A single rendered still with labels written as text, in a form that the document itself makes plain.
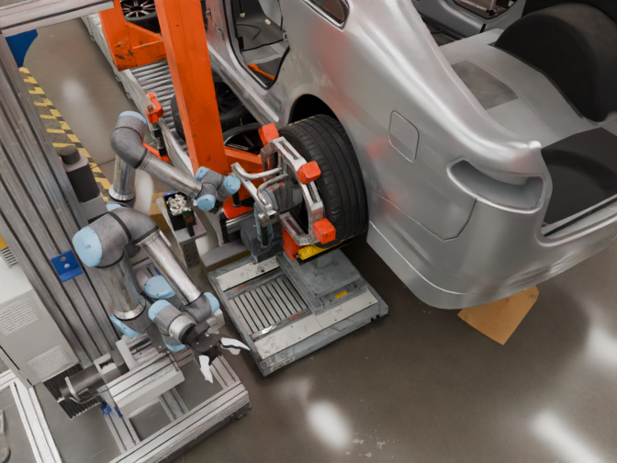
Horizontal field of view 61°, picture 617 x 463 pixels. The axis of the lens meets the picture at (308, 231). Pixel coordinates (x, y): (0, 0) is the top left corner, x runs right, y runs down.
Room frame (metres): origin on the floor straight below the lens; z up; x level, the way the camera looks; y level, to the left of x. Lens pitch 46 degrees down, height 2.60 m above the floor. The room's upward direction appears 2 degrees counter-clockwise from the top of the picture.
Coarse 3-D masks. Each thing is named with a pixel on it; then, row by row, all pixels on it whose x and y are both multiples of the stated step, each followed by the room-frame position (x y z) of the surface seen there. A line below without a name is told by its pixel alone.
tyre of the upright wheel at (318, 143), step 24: (312, 120) 2.15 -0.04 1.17; (336, 120) 2.14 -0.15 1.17; (312, 144) 1.96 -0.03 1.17; (336, 144) 1.98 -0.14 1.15; (336, 168) 1.86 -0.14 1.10; (360, 168) 1.89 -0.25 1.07; (336, 192) 1.79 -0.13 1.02; (360, 192) 1.82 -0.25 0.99; (336, 216) 1.74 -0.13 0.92; (360, 216) 1.79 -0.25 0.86; (336, 240) 1.75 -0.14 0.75
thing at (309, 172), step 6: (312, 162) 1.84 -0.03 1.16; (300, 168) 1.82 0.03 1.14; (306, 168) 1.81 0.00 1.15; (312, 168) 1.81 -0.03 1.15; (318, 168) 1.82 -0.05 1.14; (300, 174) 1.82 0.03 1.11; (306, 174) 1.78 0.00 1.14; (312, 174) 1.79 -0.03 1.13; (318, 174) 1.79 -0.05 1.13; (300, 180) 1.82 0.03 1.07; (306, 180) 1.78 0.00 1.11; (312, 180) 1.82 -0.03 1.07
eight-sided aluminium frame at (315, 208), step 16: (272, 144) 2.06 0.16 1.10; (288, 144) 2.03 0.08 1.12; (272, 160) 2.19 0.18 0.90; (288, 160) 1.92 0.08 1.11; (304, 160) 1.91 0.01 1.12; (272, 176) 2.20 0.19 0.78; (304, 192) 1.79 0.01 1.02; (320, 208) 1.76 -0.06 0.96; (288, 224) 2.00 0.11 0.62; (304, 240) 1.81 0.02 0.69
